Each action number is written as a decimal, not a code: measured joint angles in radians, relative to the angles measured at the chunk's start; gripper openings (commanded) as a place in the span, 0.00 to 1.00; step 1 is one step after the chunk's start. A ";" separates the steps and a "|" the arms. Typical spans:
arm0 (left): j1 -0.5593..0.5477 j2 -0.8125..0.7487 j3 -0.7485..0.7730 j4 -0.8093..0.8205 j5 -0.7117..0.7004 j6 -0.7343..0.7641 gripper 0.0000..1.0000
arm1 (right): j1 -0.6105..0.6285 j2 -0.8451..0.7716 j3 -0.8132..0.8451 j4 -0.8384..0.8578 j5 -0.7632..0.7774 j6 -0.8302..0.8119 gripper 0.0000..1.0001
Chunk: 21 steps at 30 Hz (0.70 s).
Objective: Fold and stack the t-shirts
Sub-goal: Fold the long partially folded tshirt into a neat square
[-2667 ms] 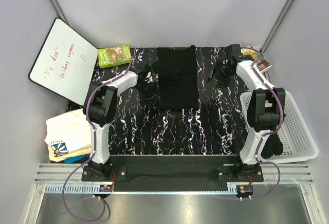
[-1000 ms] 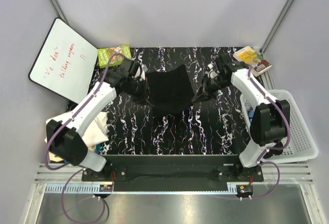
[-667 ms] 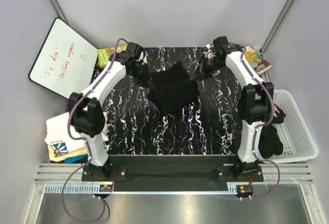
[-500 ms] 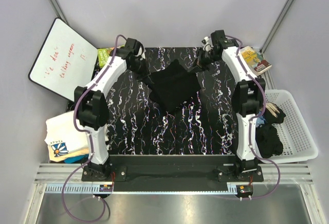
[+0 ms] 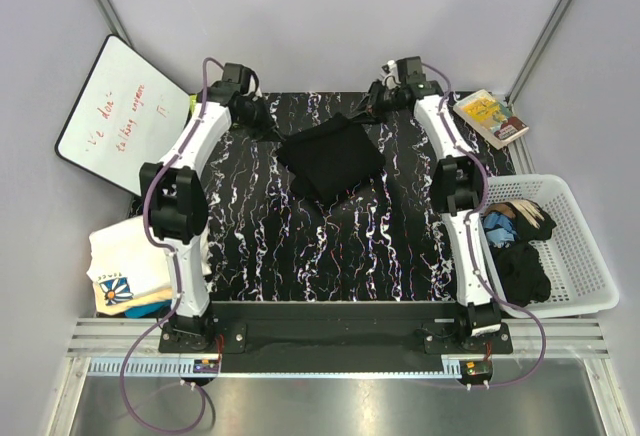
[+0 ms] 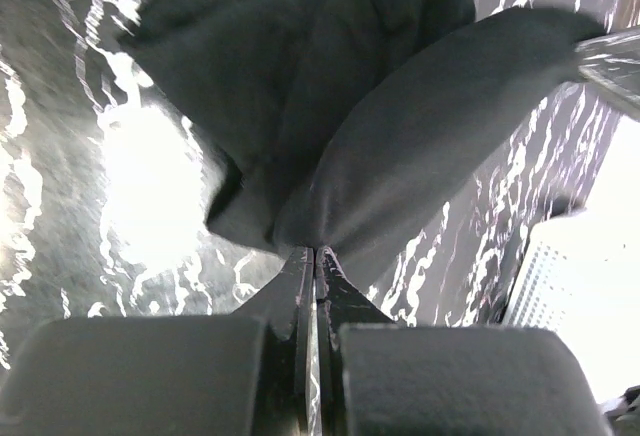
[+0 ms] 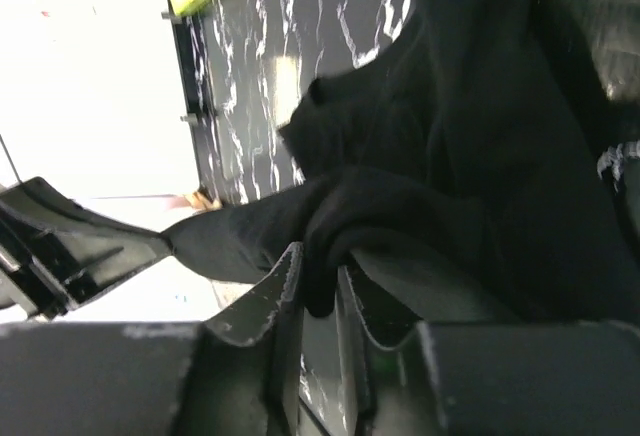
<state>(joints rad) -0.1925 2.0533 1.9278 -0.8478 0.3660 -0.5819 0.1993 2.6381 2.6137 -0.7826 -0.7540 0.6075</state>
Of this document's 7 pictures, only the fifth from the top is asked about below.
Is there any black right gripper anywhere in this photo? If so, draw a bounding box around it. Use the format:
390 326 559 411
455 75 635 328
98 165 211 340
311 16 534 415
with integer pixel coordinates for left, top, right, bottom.
346 80 403 126

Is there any black t-shirt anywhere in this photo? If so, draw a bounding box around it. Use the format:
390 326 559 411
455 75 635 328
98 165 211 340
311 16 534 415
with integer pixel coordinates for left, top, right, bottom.
276 113 386 205

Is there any white t-shirt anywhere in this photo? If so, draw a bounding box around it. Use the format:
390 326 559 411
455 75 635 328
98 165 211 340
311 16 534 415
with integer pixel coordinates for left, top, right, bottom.
86 216 211 316

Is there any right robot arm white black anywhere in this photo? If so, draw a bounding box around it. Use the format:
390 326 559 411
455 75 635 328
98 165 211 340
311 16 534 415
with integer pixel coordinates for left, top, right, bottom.
356 56 502 353

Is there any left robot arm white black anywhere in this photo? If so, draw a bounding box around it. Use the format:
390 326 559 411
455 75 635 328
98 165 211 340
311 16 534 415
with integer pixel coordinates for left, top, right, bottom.
139 57 283 352

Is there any green paperback book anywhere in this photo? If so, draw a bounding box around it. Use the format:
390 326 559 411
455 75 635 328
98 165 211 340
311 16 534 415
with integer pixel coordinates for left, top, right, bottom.
189 94 197 114

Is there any yellow paperback book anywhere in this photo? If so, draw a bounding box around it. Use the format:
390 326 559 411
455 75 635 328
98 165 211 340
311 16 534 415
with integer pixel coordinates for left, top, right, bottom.
453 90 529 149

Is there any white whiteboard red writing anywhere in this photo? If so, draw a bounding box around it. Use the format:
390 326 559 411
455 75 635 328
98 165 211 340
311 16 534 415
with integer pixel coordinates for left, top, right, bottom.
55 35 190 195

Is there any blue garment in basket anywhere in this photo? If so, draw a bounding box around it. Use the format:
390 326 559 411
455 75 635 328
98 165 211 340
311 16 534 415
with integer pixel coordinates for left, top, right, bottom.
482 212 517 248

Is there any tan striped garment in basket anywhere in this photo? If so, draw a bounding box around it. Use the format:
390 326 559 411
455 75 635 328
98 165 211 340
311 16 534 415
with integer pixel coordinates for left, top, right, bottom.
486 199 545 229

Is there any black garment in basket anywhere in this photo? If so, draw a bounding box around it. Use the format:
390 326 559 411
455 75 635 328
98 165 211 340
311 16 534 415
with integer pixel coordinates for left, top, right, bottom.
489 212 556 307

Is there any cream folded garment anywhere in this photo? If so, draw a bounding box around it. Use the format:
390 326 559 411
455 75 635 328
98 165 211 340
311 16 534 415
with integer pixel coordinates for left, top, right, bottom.
95 288 172 316

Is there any white plastic laundry basket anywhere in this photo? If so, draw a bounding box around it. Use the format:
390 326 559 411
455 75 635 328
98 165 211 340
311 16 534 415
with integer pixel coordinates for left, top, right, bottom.
487 174 619 319

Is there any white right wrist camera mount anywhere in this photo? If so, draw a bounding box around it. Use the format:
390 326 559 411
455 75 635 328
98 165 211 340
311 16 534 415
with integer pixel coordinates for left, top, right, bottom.
382 60 400 89

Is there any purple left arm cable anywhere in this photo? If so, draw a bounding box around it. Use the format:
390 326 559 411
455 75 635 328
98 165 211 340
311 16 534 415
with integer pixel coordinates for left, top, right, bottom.
117 57 216 432

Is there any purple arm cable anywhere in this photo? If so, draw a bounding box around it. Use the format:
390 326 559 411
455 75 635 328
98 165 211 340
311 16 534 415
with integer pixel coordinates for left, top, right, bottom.
414 62 546 392
117 57 216 432

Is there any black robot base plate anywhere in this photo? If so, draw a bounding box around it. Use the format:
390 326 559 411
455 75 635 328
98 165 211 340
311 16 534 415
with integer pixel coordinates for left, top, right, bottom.
159 302 513 377

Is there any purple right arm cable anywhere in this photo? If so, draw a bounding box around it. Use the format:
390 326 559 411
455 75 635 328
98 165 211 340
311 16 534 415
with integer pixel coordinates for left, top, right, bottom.
414 62 546 392

